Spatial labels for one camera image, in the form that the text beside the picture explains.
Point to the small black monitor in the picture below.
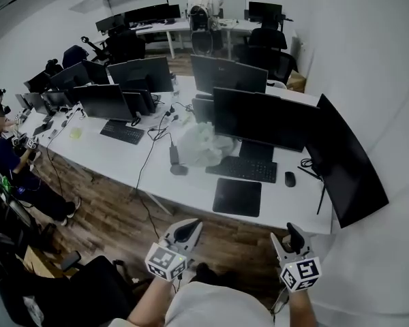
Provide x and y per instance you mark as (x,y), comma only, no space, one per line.
(201,109)

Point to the large curved black monitor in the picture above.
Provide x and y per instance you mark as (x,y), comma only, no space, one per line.
(351,172)

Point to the black keyboard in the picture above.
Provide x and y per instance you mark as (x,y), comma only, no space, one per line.
(122,132)
(242,169)

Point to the black computer mouse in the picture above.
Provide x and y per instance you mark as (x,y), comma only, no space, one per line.
(290,179)

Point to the person's right forearm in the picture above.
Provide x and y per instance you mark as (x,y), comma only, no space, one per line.
(303,310)

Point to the yellow-green plastic cup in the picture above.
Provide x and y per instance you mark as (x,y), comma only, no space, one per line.
(75,133)

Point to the person's white shirt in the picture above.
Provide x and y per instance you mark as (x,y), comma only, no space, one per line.
(218,307)

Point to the black office chair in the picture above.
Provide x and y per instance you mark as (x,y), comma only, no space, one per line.
(267,37)
(126,46)
(272,63)
(99,291)

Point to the black mouse pad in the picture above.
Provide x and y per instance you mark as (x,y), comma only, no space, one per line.
(237,197)

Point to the dark covered office chair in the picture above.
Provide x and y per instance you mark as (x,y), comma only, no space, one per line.
(74,56)

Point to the white plastic bag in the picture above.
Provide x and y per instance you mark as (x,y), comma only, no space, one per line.
(202,145)

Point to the grey oval device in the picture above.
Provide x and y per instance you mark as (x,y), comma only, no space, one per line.
(179,169)

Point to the person's left forearm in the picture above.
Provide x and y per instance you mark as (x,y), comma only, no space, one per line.
(150,301)

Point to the black power plug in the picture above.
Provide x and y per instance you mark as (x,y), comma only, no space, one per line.
(168,113)

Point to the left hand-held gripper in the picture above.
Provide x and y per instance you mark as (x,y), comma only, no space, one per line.
(165,261)

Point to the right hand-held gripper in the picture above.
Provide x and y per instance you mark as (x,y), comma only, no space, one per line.
(301,272)

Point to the black flat computer monitor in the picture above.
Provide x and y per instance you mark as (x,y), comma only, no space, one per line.
(266,118)

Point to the brown cardboard box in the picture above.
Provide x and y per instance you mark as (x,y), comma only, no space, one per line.
(296,82)

